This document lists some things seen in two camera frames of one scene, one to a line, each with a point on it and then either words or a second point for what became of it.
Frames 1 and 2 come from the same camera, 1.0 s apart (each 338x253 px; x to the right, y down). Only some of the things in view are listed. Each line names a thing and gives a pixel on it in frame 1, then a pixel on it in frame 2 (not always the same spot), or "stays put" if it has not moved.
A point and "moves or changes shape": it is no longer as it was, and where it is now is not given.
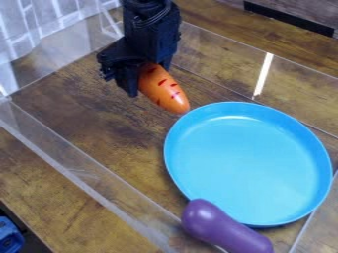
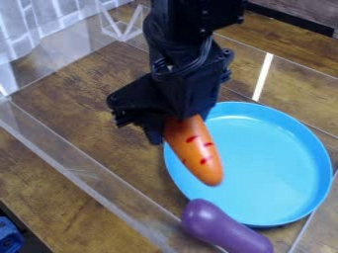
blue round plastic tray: x=251 y=158 stays put
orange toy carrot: x=162 y=87 moves or changes shape
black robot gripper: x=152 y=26 to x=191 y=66
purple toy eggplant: x=222 y=231 stays put
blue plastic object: x=12 y=239 stays put
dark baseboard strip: x=287 y=19 stays put
